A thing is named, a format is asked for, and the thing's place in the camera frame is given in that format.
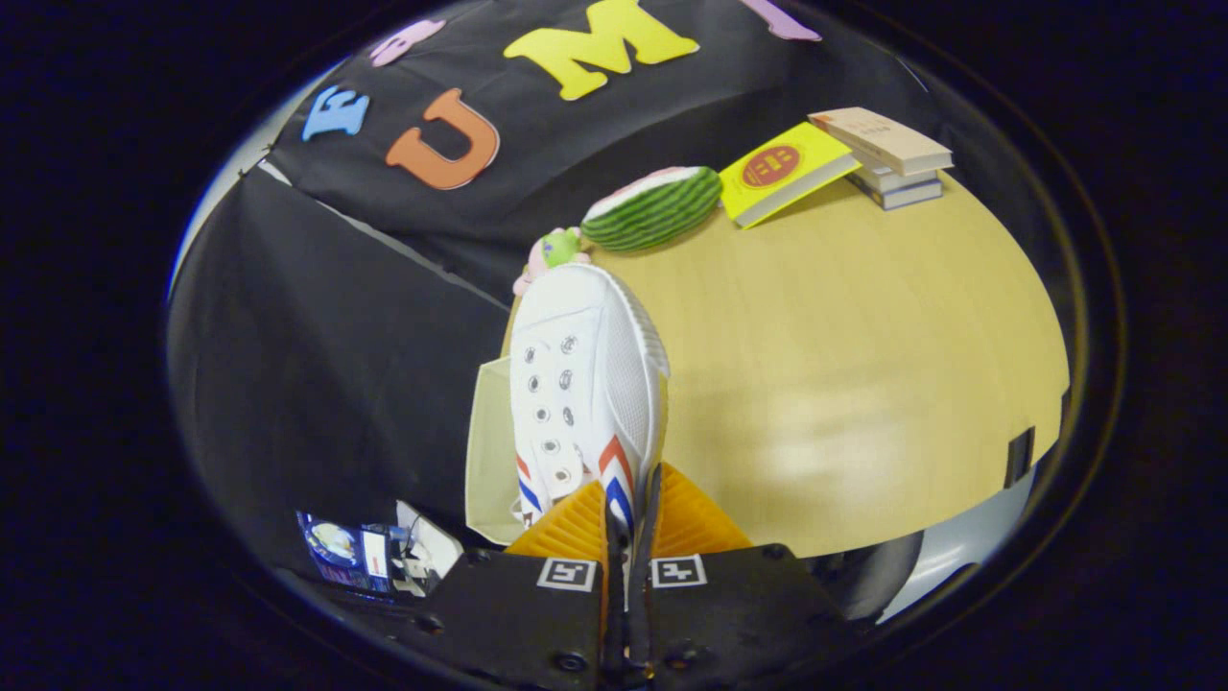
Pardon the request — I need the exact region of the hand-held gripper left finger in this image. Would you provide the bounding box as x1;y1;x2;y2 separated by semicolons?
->
403;480;626;691

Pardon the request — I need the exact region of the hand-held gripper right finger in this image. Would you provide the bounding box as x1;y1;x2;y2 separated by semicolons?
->
624;464;855;691

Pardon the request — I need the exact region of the cream fabric storage box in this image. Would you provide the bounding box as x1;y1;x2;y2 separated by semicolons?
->
465;355;524;546

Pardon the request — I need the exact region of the white canvas shoe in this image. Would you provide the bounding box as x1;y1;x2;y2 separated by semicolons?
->
508;262;671;577

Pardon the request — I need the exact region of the white paper box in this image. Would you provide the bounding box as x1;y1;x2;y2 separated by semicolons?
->
389;499;463;596

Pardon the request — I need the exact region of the blue printed carton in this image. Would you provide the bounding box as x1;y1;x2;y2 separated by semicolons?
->
295;511;394;591

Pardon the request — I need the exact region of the black table clip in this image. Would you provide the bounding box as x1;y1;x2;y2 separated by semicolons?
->
1005;427;1035;488

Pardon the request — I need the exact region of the pink and green plush toy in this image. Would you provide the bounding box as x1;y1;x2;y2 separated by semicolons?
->
513;227;591;297

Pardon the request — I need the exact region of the watermelon slice plush toy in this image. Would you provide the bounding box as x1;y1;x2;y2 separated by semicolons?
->
580;166;723;253

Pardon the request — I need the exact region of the yellow book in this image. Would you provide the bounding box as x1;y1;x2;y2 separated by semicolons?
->
720;121;862;229

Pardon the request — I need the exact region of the thick grey book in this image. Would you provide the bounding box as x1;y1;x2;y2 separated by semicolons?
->
868;178;944;210

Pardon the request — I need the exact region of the thin grey book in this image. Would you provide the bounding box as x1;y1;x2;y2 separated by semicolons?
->
849;154;941;191

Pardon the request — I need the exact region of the tan book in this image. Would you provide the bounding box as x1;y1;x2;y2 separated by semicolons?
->
808;107;955;177

